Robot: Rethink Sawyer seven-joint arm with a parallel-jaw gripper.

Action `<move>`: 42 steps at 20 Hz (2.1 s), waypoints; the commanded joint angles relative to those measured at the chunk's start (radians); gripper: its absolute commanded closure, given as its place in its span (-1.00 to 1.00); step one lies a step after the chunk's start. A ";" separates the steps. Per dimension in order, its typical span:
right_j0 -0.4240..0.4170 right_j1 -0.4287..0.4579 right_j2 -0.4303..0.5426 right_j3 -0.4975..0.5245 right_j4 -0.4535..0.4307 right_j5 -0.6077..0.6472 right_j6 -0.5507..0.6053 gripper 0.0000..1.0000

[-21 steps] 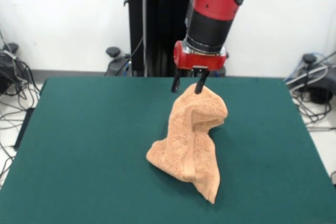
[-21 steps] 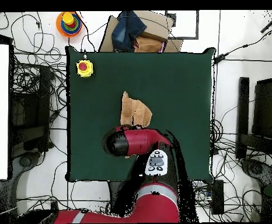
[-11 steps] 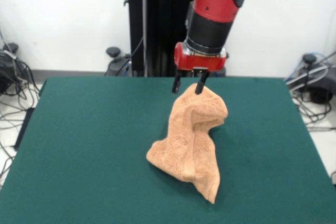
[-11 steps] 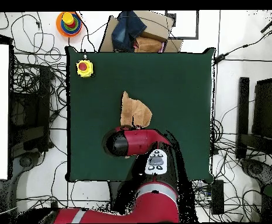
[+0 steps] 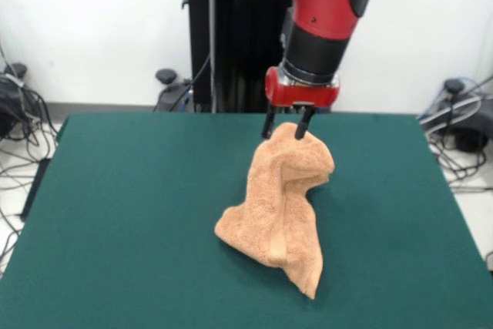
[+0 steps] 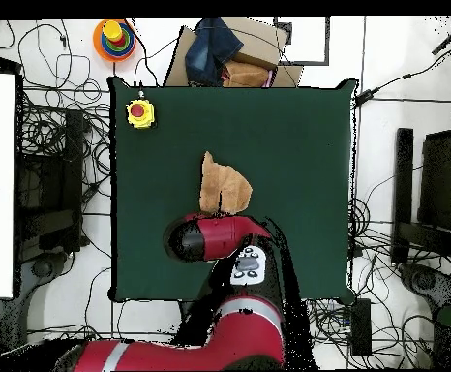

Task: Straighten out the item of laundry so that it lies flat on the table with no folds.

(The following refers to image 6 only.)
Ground tan terry towel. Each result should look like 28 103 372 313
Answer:
198 150 255 217

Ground long black flat bar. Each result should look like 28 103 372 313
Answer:
390 127 415 267

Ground dark green tablecloth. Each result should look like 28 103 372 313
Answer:
107 76 359 305

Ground yellow emergency stop button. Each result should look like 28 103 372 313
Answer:
125 98 158 131

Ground light brown folded cloth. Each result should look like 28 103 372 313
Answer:
222 60 272 89

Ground blue denim jeans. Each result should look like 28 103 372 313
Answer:
184 17 246 87

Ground brown cardboard box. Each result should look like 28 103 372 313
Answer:
163 16 305 89

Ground black power adapter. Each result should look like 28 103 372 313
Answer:
353 88 380 109

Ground black power strip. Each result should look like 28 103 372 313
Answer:
348 297 374 358

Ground black round foot knob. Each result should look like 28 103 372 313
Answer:
412 268 437 292
31 257 54 279

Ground grey stand base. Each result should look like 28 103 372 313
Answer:
14 247 80 315

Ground dark stand base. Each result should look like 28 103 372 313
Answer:
399 262 451 325

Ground colourful ring stacking toy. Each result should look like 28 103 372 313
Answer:
92 18 138 64

